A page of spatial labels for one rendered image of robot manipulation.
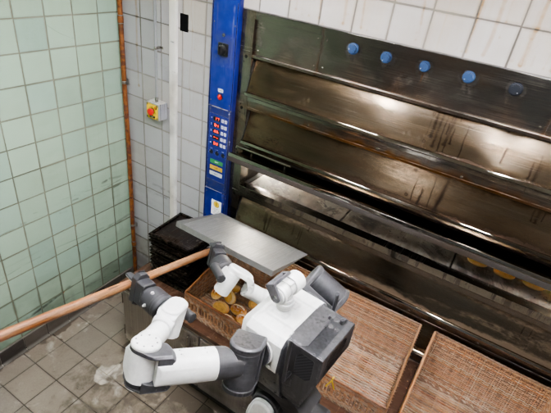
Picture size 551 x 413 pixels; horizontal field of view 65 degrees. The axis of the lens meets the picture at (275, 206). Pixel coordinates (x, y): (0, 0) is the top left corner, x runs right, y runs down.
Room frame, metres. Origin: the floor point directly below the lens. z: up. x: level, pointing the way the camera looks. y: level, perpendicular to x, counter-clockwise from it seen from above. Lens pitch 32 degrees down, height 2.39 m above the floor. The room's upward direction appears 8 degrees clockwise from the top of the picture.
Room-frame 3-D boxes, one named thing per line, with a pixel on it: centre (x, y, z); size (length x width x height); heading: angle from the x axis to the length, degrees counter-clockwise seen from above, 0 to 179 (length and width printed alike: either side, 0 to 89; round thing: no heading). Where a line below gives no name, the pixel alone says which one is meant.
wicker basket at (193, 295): (1.77, 0.06, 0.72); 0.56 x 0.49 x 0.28; 62
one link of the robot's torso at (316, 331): (0.97, -0.13, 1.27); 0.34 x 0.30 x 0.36; 147
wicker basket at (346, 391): (1.50, -0.47, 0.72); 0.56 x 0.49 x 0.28; 64
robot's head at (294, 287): (1.01, -0.08, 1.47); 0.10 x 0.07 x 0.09; 147
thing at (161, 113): (2.39, 0.77, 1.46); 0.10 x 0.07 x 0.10; 63
